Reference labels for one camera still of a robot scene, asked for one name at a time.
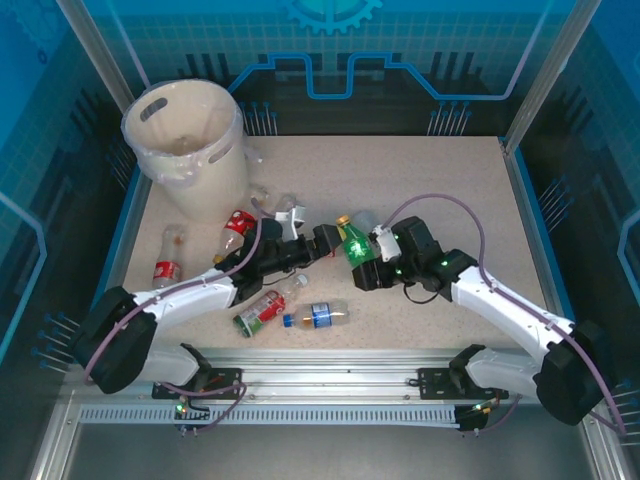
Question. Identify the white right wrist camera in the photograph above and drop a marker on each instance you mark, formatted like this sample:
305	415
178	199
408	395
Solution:
387	246

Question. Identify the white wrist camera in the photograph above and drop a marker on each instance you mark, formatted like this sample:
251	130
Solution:
387	246
292	220

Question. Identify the blue label plastic bottle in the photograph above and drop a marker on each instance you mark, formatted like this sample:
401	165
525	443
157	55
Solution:
320	315

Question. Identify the clear plastic bin liner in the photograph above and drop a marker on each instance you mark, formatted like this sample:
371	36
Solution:
187	172

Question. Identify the cream plastic waste bin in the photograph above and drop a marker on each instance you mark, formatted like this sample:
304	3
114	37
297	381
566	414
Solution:
220	175

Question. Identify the cola bottle red black label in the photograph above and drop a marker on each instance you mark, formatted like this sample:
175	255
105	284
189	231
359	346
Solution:
239	222

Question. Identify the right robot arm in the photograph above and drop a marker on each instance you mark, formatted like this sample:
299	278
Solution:
510	305

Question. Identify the red green label bottle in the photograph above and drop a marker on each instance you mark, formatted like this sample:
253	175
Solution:
260	312

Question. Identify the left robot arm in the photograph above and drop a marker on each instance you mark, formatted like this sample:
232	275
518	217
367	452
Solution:
185	300

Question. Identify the clear cola bottle brown residue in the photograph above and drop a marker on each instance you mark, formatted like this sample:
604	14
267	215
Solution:
167	270

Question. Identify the green plastic soda bottle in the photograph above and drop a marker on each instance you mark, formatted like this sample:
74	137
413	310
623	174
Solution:
357	247

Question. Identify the small clear plastic bottle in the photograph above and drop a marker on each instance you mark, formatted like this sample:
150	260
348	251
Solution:
260	192

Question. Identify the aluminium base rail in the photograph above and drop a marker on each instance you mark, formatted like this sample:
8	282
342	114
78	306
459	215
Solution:
325	372

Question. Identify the clear cola bottle red cap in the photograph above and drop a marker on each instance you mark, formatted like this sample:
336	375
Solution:
286	202

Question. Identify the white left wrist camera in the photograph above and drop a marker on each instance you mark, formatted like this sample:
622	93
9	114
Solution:
292	220

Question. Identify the aluminium frame post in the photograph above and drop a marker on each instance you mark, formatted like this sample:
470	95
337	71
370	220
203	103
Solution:
552	55
105	55

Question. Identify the black mounting plate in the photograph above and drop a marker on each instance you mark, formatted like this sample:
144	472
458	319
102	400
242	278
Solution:
225	375
432	385

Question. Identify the aluminium table side rail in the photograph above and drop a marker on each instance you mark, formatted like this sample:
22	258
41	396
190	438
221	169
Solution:
532	225

